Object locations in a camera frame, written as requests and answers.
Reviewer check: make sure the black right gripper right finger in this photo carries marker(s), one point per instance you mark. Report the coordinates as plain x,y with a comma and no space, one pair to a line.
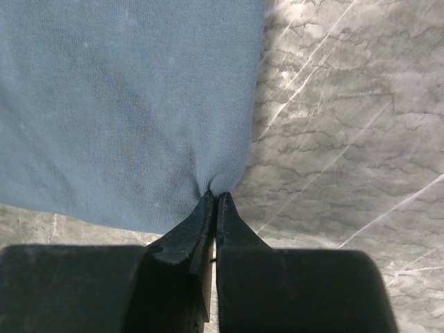
265,289

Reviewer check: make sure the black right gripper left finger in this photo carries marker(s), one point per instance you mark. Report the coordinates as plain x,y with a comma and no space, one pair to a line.
162,287

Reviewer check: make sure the teal blue t shirt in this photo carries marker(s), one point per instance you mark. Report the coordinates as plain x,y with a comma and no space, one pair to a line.
124,113

